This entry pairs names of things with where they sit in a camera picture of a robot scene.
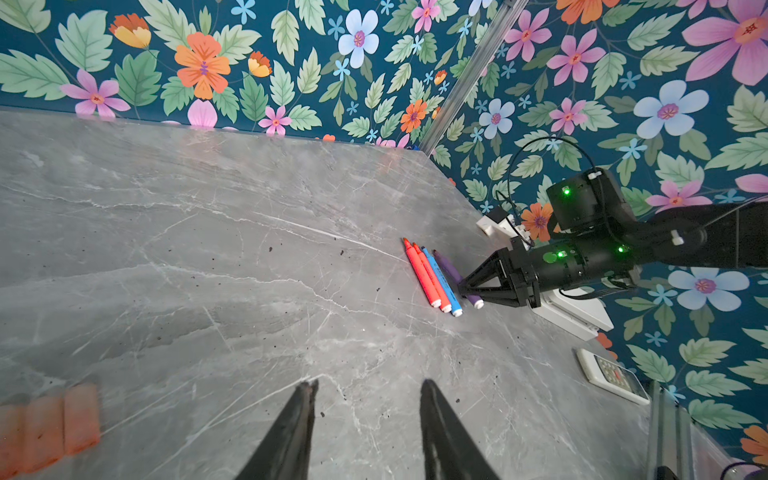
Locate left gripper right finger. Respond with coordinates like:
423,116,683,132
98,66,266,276
419,379,500,480

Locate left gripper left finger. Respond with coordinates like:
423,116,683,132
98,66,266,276
235,380,319,480

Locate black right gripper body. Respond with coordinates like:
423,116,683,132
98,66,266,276
510,237,636,306

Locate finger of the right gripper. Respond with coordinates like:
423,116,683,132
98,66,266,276
458,286,528,308
459,248,514,288

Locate purple highlighter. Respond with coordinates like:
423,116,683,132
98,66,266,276
432,250,485,309

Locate blue highlighter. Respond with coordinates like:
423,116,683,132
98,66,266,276
422,247,463,317

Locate pink highlighter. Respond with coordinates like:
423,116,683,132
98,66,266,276
403,238,442,308
413,243,452,313

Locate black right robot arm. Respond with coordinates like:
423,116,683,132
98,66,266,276
458,168,767,308

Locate white box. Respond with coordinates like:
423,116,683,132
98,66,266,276
532,288,614,341

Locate white remote control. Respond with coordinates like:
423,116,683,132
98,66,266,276
576,348,650,406

